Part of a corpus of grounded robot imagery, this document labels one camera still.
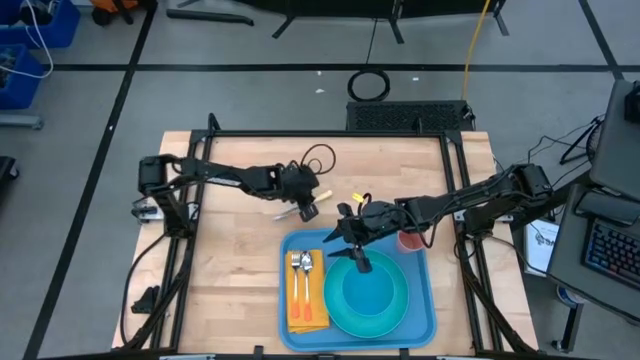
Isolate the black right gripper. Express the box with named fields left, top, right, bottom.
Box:
left=322, top=200, right=416, bottom=275

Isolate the knife with yellow handle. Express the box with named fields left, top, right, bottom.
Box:
left=272, top=189, right=334, bottom=222

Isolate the spoon with orange handle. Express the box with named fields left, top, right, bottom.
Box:
left=300, top=250, right=315, bottom=323

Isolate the light blue bowl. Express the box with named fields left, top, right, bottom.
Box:
left=341, top=261, right=397, bottom=318

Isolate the yellow cloth napkin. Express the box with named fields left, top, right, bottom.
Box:
left=284, top=248, right=331, bottom=335

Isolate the pink ribbed cup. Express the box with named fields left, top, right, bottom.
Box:
left=397, top=229, right=426, bottom=255

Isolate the teal plate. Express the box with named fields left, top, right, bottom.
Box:
left=323, top=248, right=411, bottom=340

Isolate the fork with orange handle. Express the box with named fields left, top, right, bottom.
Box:
left=290, top=251, right=303, bottom=320

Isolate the blue plastic tray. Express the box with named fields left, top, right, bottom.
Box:
left=278, top=227, right=438, bottom=354

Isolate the black perforated computer case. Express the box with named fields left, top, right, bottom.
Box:
left=345, top=99, right=476, bottom=133

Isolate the black partition screen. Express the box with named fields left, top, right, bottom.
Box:
left=234, top=0, right=511, bottom=45

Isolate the black curved floor bar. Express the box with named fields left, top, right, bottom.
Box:
left=166, top=8, right=256, bottom=28

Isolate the white printed paper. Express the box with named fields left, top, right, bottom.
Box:
left=522, top=218, right=561, bottom=278

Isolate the dark grey desk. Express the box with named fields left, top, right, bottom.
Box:
left=547, top=182, right=640, bottom=354

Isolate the blue and white roll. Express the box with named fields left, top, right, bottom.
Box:
left=555, top=284, right=587, bottom=307

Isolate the orange and black bag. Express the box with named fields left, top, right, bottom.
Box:
left=89, top=0, right=159, bottom=26

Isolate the black rounded bar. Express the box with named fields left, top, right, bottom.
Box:
left=573, top=191, right=640, bottom=227

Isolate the black keyboard with lit keys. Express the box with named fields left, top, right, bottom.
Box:
left=582, top=218, right=640, bottom=292

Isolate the blue storage bin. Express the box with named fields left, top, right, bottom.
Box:
left=0, top=0, right=83, bottom=50
left=0, top=43, right=46, bottom=111

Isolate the grey floor bar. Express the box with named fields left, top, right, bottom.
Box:
left=0, top=113, right=45, bottom=131

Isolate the grey flat monitor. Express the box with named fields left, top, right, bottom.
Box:
left=589, top=78, right=640, bottom=202

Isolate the black rounded floor item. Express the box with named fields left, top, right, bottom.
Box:
left=0, top=155, right=21, bottom=195

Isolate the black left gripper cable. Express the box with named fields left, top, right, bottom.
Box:
left=299, top=143, right=337, bottom=176

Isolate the black aluminium table frame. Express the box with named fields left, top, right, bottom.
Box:
left=112, top=112, right=539, bottom=360

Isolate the black coiled cable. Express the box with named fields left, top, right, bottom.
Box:
left=347, top=68, right=392, bottom=103

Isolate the black bracket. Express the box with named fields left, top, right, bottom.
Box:
left=130, top=284, right=162, bottom=315

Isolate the long black table cable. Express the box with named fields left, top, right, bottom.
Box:
left=119, top=230, right=169, bottom=347

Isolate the yellow hanging cable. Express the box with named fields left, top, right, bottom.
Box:
left=460, top=0, right=494, bottom=101

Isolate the white cable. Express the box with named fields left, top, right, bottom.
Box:
left=0, top=0, right=55, bottom=80

